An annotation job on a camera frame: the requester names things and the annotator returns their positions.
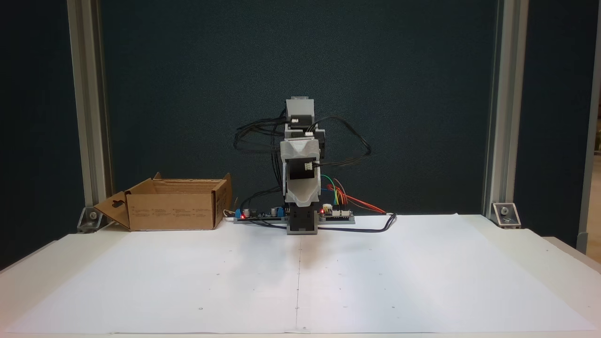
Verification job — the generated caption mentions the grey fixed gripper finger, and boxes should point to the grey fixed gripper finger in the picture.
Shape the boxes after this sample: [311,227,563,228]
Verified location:
[285,168,323,207]

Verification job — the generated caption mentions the small driver circuit board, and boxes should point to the small driver circuit board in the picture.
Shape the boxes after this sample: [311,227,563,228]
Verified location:
[319,204,353,218]

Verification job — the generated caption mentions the blue circuit board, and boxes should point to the blue circuit board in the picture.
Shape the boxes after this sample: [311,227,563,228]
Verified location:
[235,206,286,221]

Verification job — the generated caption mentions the grey board mounting plate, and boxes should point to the grey board mounting plate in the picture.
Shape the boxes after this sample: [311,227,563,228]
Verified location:
[233,216,356,225]

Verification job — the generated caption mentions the brown cardboard box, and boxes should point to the brown cardboard box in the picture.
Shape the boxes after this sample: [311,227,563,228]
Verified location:
[93,172,233,231]

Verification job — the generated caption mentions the coloured jumper wires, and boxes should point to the coloured jumper wires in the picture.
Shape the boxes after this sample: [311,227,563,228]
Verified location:
[321,174,351,208]

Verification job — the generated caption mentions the black servo cable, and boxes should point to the black servo cable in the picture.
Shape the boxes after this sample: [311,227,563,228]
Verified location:
[239,185,285,218]
[233,110,288,156]
[310,116,372,168]

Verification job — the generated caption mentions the red orange wire pair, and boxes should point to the red orange wire pair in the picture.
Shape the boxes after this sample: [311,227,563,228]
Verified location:
[328,184,387,215]

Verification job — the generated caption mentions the black power cable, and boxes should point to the black power cable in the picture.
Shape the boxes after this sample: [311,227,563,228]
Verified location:
[244,213,398,234]

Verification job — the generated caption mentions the metal corner bracket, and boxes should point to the metal corner bracket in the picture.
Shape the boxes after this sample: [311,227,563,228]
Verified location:
[491,202,522,230]
[77,207,102,233]

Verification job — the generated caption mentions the aluminium frame post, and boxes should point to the aluminium frame post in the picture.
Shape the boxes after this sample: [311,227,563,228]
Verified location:
[483,0,530,219]
[67,0,114,222]

